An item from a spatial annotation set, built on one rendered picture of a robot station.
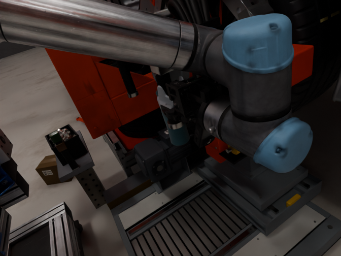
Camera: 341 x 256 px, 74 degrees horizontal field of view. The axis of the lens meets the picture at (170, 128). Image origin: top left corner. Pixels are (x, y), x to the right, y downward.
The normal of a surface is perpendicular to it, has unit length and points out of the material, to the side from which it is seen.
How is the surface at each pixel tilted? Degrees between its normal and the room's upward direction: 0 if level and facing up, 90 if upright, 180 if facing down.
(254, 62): 87
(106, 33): 94
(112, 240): 0
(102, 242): 0
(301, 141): 90
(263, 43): 87
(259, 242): 0
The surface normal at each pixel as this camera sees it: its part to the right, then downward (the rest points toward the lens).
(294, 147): 0.48, 0.35
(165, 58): 0.18, 0.77
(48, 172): -0.04, 0.54
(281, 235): -0.25, -0.83
